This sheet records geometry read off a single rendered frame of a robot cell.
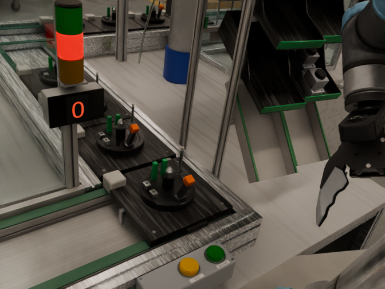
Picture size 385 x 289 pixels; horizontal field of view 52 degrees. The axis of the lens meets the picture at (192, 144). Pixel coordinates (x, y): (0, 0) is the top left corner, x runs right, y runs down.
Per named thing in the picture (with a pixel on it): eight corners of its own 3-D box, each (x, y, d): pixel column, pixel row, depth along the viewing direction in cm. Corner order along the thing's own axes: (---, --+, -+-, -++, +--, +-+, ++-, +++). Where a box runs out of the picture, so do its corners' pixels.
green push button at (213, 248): (227, 260, 86) (228, 254, 85) (212, 268, 84) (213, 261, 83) (215, 248, 88) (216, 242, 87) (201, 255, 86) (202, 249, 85)
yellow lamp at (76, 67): (87, 82, 81) (87, 59, 79) (64, 85, 78) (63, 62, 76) (78, 73, 84) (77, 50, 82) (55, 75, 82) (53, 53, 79)
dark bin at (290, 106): (302, 109, 101) (317, 90, 95) (260, 114, 95) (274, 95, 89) (256, 31, 113) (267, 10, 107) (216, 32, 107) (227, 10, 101)
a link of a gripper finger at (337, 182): (326, 228, 64) (361, 182, 62) (317, 226, 59) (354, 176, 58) (310, 216, 65) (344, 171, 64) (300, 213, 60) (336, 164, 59)
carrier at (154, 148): (175, 159, 116) (180, 122, 109) (99, 183, 103) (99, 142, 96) (135, 121, 132) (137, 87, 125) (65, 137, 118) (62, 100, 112)
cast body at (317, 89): (319, 98, 106) (334, 81, 100) (306, 100, 104) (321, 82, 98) (305, 75, 110) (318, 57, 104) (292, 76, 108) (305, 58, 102)
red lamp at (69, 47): (87, 58, 78) (87, 34, 76) (63, 62, 76) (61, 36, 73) (77, 50, 82) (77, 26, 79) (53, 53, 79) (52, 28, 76)
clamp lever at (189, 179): (185, 197, 95) (195, 180, 89) (178, 200, 94) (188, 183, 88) (178, 186, 96) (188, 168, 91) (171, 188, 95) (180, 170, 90)
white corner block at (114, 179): (126, 191, 102) (126, 178, 99) (110, 196, 99) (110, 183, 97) (118, 180, 105) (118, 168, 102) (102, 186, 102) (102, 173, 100)
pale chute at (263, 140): (287, 175, 110) (298, 172, 106) (248, 183, 104) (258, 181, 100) (263, 79, 114) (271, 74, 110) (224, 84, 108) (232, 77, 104)
